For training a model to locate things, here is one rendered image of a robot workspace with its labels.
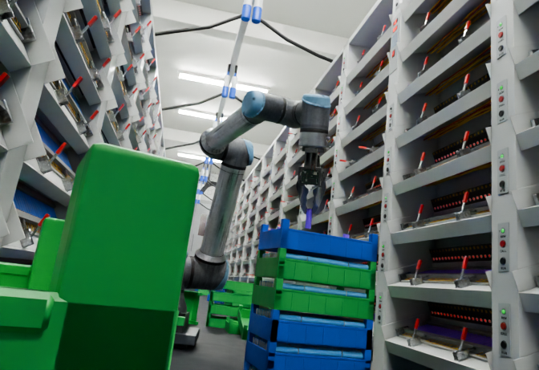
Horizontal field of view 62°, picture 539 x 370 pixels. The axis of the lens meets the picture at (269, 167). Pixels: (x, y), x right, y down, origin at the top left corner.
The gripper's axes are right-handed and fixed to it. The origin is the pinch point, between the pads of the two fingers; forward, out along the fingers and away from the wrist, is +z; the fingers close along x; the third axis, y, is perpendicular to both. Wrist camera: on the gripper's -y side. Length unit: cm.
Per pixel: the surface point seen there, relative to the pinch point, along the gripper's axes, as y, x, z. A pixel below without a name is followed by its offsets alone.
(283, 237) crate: 24.3, -3.7, 5.8
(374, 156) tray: -70, 20, -21
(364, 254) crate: 12.4, 18.2, 9.9
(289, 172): -248, -49, -7
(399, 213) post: -44, 31, 2
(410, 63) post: -62, 32, -62
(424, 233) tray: -17.5, 37.9, 6.1
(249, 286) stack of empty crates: -140, -53, 67
